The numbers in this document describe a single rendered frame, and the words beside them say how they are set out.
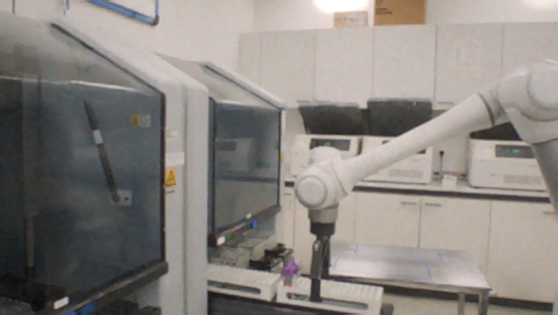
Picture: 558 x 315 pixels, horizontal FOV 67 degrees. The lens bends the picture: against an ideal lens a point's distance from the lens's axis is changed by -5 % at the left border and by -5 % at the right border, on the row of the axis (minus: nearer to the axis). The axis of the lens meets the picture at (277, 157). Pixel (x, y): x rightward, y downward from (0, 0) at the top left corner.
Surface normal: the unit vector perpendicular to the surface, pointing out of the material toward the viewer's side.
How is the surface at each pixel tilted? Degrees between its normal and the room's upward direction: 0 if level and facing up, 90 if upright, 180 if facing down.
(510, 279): 90
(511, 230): 90
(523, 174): 90
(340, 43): 90
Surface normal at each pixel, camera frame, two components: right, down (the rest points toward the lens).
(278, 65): -0.33, 0.06
